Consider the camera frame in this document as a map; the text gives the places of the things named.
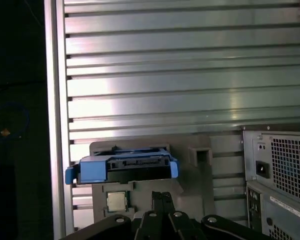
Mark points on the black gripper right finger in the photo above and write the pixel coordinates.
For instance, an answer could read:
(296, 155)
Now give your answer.
(180, 225)

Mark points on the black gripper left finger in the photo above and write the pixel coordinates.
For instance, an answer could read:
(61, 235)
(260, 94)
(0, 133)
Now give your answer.
(150, 225)

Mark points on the hard disk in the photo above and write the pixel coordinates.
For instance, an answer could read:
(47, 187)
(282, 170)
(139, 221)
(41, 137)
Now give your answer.
(92, 170)

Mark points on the silver CPU chip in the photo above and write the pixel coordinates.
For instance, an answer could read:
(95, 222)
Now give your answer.
(117, 202)

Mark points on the grey parts rack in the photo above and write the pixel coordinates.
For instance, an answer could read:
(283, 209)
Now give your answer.
(187, 175)

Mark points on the black PC case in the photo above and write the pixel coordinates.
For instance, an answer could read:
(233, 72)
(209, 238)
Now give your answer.
(277, 217)

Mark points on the grey power supply unit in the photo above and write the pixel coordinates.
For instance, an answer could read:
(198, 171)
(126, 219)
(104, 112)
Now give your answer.
(266, 155)

